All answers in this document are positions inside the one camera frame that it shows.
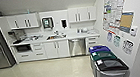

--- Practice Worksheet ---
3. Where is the stainless steel dishwasher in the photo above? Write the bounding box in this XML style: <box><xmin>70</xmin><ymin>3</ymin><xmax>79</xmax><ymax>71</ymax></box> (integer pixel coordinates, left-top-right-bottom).
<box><xmin>68</xmin><ymin>37</ymin><xmax>88</xmax><ymax>59</ymax></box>

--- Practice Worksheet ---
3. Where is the chrome faucet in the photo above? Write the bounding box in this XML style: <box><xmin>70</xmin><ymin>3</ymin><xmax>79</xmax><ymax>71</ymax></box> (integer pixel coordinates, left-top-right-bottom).
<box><xmin>53</xmin><ymin>30</ymin><xmax>60</xmax><ymax>37</ymax></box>

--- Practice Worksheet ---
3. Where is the stainless steel sink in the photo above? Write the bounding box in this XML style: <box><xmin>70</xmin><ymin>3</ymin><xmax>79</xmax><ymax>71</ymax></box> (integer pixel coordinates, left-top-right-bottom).
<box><xmin>45</xmin><ymin>32</ymin><xmax>67</xmax><ymax>41</ymax></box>

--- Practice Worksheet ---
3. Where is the white two-door base cabinet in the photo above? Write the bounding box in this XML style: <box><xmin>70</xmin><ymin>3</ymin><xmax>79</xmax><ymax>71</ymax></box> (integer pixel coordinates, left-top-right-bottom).
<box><xmin>43</xmin><ymin>39</ymin><xmax>71</xmax><ymax>60</ymax></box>

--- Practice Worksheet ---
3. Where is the white drawer unit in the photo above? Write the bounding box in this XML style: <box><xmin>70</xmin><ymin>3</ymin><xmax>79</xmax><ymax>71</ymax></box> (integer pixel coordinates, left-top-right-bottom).
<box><xmin>30</xmin><ymin>42</ymin><xmax>48</xmax><ymax>60</ymax></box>
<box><xmin>84</xmin><ymin>35</ymin><xmax>103</xmax><ymax>56</ymax></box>

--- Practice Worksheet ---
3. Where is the grey paper towel dispenser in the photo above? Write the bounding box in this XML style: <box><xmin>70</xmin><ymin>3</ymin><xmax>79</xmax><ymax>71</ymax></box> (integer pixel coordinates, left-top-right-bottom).
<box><xmin>41</xmin><ymin>16</ymin><xmax>55</xmax><ymax>30</ymax></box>

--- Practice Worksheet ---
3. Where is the green-lidded waste bin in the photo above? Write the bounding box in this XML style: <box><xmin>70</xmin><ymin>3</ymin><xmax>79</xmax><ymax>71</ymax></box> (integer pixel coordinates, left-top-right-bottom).
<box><xmin>89</xmin><ymin>48</ymin><xmax>121</xmax><ymax>77</ymax></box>

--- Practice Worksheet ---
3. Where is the tray of coffee supplies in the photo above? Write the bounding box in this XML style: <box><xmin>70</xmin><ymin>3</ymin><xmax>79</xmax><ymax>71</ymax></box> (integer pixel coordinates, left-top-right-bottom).
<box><xmin>18</xmin><ymin>33</ymin><xmax>44</xmax><ymax>44</ymax></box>

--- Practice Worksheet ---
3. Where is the black built-in microwave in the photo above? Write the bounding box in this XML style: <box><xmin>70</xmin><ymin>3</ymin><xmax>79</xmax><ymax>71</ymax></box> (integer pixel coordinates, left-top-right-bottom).
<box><xmin>16</xmin><ymin>44</ymin><xmax>33</xmax><ymax>54</ymax></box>

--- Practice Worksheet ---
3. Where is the wide white drawer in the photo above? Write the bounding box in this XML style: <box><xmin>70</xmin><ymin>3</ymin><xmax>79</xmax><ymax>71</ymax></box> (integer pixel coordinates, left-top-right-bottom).
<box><xmin>15</xmin><ymin>50</ymin><xmax>35</xmax><ymax>63</ymax></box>

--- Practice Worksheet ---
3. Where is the blue spray bottle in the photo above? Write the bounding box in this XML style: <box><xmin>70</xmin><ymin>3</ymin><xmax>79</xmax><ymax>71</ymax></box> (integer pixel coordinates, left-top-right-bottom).
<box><xmin>26</xmin><ymin>9</ymin><xmax>31</xmax><ymax>15</ymax></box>

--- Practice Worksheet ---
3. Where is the grey bin black lid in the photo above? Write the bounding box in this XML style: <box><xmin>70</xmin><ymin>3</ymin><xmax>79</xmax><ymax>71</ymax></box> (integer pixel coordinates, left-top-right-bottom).
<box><xmin>93</xmin><ymin>55</ymin><xmax>131</xmax><ymax>77</ymax></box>

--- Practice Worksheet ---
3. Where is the black coffee machine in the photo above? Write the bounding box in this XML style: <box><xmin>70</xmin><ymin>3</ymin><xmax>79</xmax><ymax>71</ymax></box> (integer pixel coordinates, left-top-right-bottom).
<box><xmin>7</xmin><ymin>30</ymin><xmax>20</xmax><ymax>46</ymax></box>

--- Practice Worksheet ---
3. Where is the blue bin wall sign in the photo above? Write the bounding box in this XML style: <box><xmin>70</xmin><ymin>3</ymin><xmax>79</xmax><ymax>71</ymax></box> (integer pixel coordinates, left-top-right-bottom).
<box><xmin>105</xmin><ymin>31</ymin><xmax>115</xmax><ymax>44</ymax></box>

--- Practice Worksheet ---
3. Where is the green bin wall sign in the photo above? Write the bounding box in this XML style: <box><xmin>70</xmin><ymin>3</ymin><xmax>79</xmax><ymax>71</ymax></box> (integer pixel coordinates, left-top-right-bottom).
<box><xmin>112</xmin><ymin>34</ymin><xmax>123</xmax><ymax>49</ymax></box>

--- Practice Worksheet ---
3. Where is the large wall poster board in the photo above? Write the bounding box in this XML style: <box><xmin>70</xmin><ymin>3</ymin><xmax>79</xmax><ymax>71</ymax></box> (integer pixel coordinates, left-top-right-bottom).
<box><xmin>99</xmin><ymin>0</ymin><xmax>134</xmax><ymax>39</ymax></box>

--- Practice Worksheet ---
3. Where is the white bin wall sign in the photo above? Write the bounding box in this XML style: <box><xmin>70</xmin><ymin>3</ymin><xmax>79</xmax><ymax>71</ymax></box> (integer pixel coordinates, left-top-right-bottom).
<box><xmin>120</xmin><ymin>38</ymin><xmax>136</xmax><ymax>56</ymax></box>

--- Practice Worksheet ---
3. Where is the small white wall thermostat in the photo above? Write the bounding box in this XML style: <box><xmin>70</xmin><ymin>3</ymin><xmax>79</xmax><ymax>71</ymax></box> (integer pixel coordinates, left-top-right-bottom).
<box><xmin>129</xmin><ymin>25</ymin><xmax>140</xmax><ymax>37</ymax></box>

